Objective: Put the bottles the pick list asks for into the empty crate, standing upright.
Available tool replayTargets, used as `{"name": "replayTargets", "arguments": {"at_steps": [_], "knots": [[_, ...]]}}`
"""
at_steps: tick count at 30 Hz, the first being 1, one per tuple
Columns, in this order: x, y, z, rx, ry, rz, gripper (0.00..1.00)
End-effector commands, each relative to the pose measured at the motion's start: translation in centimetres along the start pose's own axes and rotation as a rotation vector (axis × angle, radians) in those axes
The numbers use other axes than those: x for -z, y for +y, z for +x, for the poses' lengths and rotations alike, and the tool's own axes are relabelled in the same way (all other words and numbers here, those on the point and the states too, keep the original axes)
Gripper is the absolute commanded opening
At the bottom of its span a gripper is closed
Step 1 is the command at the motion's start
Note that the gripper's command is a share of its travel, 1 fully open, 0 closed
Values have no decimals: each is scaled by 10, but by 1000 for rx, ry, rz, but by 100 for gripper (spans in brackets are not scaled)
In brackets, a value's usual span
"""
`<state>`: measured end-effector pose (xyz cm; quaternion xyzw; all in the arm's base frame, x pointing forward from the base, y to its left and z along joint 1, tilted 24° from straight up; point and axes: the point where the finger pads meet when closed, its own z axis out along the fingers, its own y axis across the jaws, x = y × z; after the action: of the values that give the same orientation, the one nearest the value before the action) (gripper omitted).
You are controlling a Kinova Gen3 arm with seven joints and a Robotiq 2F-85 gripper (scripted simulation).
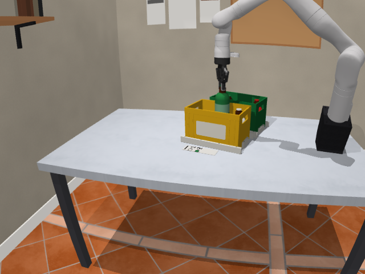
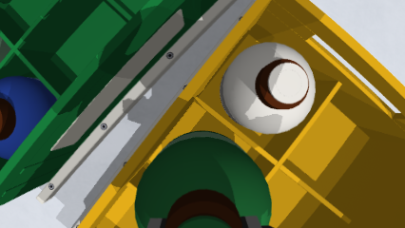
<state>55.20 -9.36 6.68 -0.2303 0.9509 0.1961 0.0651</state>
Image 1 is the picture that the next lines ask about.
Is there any white paper pick list strip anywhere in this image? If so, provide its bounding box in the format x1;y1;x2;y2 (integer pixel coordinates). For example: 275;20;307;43
182;145;218;156

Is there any yellow crate with dividers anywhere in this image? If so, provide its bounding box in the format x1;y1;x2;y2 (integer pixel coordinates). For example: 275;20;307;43
184;99;250;147

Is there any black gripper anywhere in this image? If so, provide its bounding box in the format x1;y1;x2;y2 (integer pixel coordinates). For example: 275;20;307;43
214;57;230;91

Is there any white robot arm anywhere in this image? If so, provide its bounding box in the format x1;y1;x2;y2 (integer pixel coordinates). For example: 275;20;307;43
212;0;365;123

